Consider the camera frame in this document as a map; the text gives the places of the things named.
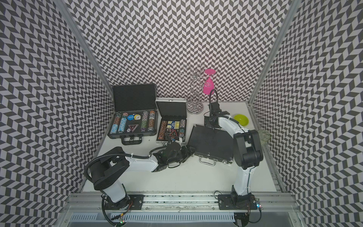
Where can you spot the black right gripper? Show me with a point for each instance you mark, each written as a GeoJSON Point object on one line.
{"type": "Point", "coordinates": [207, 122]}

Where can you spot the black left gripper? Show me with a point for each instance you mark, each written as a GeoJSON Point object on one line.
{"type": "Point", "coordinates": [187, 155]}

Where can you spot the black carbon poker case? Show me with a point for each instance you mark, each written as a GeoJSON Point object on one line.
{"type": "Point", "coordinates": [211, 144]}

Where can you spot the small silver poker case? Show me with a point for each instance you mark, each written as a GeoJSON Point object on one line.
{"type": "Point", "coordinates": [173, 112]}

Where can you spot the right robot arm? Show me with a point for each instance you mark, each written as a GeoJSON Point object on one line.
{"type": "Point", "coordinates": [247, 153]}

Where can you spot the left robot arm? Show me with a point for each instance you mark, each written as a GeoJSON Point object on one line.
{"type": "Point", "coordinates": [104, 171]}

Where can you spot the large black poker case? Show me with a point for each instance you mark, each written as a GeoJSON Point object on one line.
{"type": "Point", "coordinates": [134, 104]}

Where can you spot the lime green bowl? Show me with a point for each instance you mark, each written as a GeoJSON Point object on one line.
{"type": "Point", "coordinates": [241, 119]}

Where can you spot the pink wine glass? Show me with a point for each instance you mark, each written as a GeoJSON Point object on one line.
{"type": "Point", "coordinates": [208, 84]}

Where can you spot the black red triangle plaque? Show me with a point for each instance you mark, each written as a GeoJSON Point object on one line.
{"type": "Point", "coordinates": [132, 127]}

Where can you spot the green translucent cup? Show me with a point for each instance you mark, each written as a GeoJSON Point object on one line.
{"type": "Point", "coordinates": [265, 136]}

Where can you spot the chrome wire glass rack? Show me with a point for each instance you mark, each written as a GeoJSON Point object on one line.
{"type": "Point", "coordinates": [194, 103]}

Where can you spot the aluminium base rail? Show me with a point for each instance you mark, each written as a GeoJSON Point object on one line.
{"type": "Point", "coordinates": [183, 202]}

